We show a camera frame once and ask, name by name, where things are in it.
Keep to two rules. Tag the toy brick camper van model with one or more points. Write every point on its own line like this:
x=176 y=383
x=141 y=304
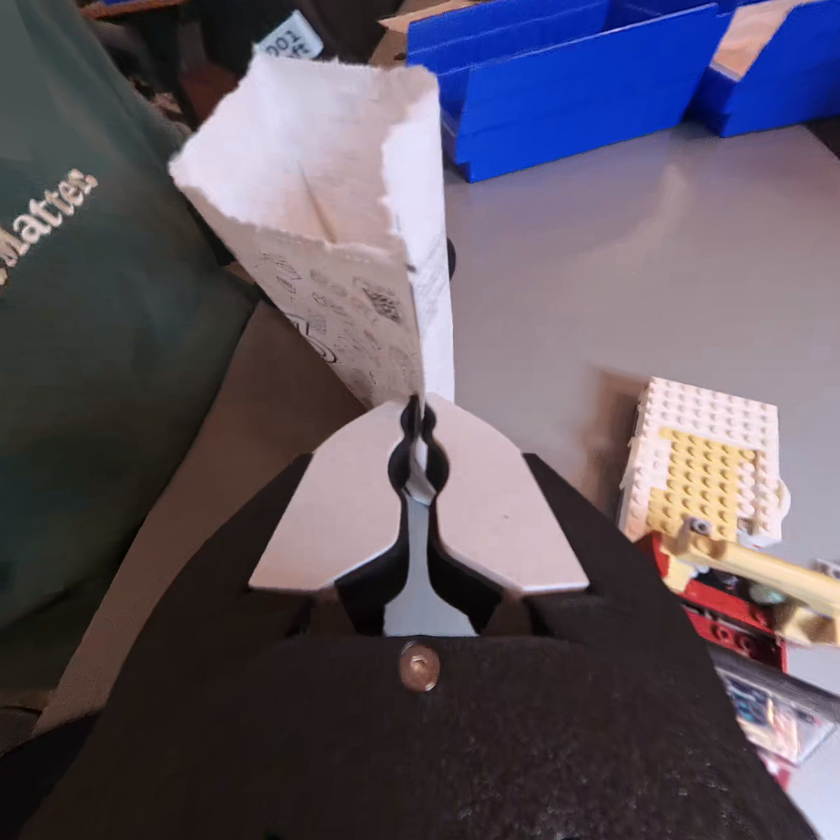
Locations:
x=709 y=459

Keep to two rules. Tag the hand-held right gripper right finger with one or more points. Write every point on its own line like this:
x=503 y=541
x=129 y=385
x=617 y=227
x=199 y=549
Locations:
x=505 y=518

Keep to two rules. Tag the unopened white printed bag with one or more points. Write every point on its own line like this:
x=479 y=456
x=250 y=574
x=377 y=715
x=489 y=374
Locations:
x=748 y=39

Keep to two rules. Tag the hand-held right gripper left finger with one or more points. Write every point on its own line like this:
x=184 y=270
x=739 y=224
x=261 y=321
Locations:
x=334 y=512

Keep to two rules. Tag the grey desk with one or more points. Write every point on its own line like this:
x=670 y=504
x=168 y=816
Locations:
x=558 y=262

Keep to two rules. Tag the large white printed paper bag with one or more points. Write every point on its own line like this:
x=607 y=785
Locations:
x=315 y=164

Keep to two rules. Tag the blue plastic bin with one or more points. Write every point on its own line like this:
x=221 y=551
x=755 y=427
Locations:
x=558 y=98
x=774 y=98

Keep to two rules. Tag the person's green sweatshirt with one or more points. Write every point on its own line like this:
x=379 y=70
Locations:
x=79 y=328

